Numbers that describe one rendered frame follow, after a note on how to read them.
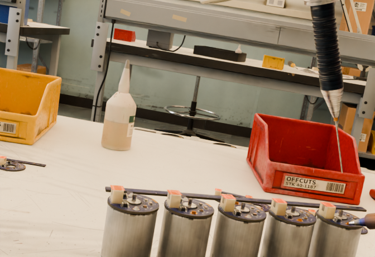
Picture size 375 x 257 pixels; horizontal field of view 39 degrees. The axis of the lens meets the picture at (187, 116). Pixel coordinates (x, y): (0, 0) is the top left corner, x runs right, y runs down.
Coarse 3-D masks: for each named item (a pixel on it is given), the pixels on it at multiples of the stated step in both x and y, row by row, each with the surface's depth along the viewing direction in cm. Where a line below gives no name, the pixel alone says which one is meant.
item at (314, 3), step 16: (304, 0) 25; (320, 0) 24; (336, 0) 24; (320, 16) 24; (320, 32) 25; (336, 32) 25; (320, 48) 25; (336, 48) 25; (320, 64) 25; (336, 64) 25; (320, 80) 25; (336, 80) 25
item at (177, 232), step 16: (192, 208) 26; (176, 224) 25; (192, 224) 25; (208, 224) 26; (160, 240) 26; (176, 240) 25; (192, 240) 25; (160, 256) 26; (176, 256) 25; (192, 256) 25
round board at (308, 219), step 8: (288, 208) 28; (296, 208) 29; (272, 216) 27; (280, 216) 27; (288, 216) 27; (304, 216) 27; (312, 216) 28; (296, 224) 26; (304, 224) 26; (312, 224) 27
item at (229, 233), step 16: (240, 208) 27; (224, 224) 26; (240, 224) 26; (256, 224) 26; (224, 240) 26; (240, 240) 26; (256, 240) 26; (224, 256) 26; (240, 256) 26; (256, 256) 27
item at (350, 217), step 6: (318, 210) 29; (336, 210) 29; (318, 216) 28; (348, 216) 29; (354, 216) 29; (330, 222) 27; (336, 222) 27; (342, 222) 27; (348, 228) 27; (354, 228) 27; (360, 228) 27
